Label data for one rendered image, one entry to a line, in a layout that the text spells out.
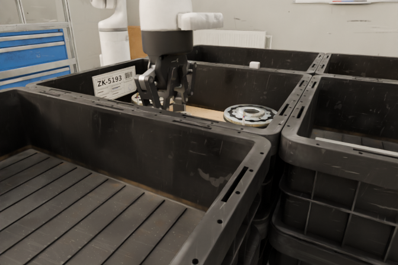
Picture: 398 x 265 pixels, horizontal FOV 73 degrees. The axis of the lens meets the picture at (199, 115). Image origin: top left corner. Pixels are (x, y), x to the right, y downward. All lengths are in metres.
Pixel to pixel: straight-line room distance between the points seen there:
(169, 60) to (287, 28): 3.30
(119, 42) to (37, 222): 0.68
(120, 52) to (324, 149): 0.78
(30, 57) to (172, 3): 2.28
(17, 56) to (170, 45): 2.22
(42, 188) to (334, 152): 0.34
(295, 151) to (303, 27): 3.40
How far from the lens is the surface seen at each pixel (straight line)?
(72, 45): 2.81
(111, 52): 0.94
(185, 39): 0.39
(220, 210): 0.17
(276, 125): 0.29
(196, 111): 0.59
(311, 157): 0.26
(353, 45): 3.64
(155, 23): 0.38
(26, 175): 0.45
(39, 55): 2.65
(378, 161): 0.26
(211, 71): 0.58
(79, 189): 0.38
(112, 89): 0.61
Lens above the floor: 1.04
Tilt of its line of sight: 22 degrees down
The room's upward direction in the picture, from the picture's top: straight up
